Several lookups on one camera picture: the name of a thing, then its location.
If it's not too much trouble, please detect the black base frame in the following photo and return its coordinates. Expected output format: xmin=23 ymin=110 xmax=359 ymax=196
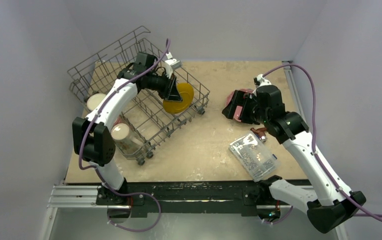
xmin=96 ymin=180 xmax=281 ymax=221

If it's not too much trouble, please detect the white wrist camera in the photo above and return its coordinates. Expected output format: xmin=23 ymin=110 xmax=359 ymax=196
xmin=253 ymin=74 xmax=272 ymax=88
xmin=162 ymin=52 xmax=182 ymax=79

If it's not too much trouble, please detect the aluminium rail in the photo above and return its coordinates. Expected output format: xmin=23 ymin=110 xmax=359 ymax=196
xmin=47 ymin=185 xmax=98 ymax=208

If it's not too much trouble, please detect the brown copper tool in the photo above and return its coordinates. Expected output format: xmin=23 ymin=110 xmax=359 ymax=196
xmin=250 ymin=127 xmax=267 ymax=143

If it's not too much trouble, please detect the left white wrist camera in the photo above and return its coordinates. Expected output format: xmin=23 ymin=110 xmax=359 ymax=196
xmin=162 ymin=52 xmax=182 ymax=79

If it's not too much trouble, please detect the clear plastic screw box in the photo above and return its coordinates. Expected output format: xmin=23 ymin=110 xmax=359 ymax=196
xmin=229 ymin=131 xmax=280 ymax=182

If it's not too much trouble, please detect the pink dotted plate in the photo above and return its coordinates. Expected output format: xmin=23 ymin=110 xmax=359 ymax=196
xmin=225 ymin=88 xmax=253 ymax=122

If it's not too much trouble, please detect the grey wire dish rack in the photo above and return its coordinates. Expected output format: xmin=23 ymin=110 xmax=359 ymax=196
xmin=67 ymin=26 xmax=210 ymax=166

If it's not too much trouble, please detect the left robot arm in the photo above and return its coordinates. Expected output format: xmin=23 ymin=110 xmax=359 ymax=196
xmin=72 ymin=52 xmax=183 ymax=205

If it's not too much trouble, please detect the yellow black saucer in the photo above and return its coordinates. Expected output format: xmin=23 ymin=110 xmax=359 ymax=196
xmin=163 ymin=82 xmax=194 ymax=114

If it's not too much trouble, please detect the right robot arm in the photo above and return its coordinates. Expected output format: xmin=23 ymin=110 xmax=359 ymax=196
xmin=222 ymin=85 xmax=367 ymax=234

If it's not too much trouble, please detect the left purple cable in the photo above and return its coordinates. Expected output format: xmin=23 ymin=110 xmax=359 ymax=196
xmin=78 ymin=38 xmax=172 ymax=198

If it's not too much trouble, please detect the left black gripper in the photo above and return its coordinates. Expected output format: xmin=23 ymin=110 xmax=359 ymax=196
xmin=146 ymin=71 xmax=183 ymax=102

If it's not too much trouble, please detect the purple loop cable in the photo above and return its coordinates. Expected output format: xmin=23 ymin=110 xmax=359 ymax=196
xmin=106 ymin=192 xmax=162 ymax=233

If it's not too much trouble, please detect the pink mug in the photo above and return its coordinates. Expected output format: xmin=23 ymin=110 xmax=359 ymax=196
xmin=113 ymin=115 xmax=125 ymax=126

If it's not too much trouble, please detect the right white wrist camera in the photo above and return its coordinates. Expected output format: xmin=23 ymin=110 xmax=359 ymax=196
xmin=253 ymin=74 xmax=272 ymax=88

